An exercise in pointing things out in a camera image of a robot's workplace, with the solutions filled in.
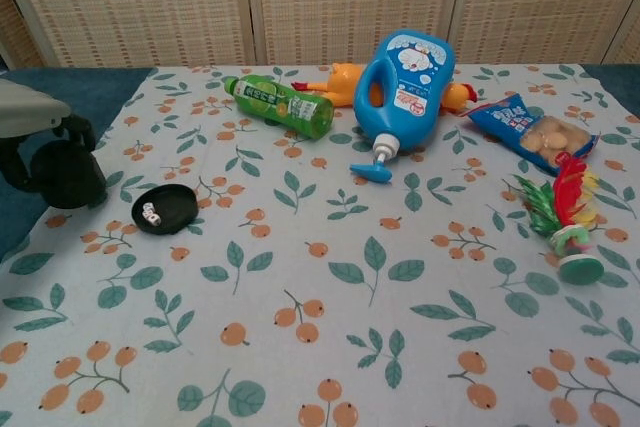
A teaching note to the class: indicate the blue snack bag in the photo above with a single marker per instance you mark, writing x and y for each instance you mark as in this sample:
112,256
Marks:
530,134

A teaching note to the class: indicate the floral tablecloth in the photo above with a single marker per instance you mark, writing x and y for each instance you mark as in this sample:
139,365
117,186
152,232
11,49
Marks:
350,297

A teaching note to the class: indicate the small black round object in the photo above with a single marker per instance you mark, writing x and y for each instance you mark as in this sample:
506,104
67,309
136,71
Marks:
175,207

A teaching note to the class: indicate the yellow rubber chicken toy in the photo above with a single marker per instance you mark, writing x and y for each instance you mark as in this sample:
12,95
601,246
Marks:
345,84

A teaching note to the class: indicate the blue pump detergent bottle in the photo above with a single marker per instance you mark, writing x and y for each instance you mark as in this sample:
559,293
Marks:
400,92

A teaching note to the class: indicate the black dice cup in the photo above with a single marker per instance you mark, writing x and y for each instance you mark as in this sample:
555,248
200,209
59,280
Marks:
70,177

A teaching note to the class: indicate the bamboo folding screen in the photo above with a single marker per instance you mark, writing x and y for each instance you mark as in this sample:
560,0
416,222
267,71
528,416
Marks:
150,7

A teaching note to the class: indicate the green tea bottle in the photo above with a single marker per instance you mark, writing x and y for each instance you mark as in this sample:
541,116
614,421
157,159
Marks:
280,104

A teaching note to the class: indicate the colourful feather shuttlecock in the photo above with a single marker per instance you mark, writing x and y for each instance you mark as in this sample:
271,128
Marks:
565,207

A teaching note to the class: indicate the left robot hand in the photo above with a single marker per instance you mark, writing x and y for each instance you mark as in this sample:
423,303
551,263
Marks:
25,107

